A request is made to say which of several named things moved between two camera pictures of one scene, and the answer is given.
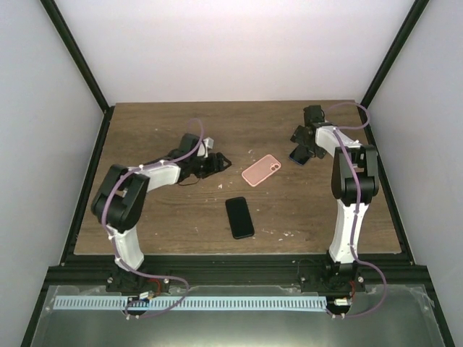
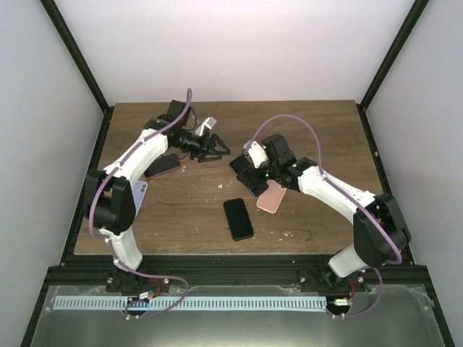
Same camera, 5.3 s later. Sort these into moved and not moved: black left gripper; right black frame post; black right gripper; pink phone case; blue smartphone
Moved: black left gripper; pink phone case; blue smartphone; black right gripper
Not moved: right black frame post
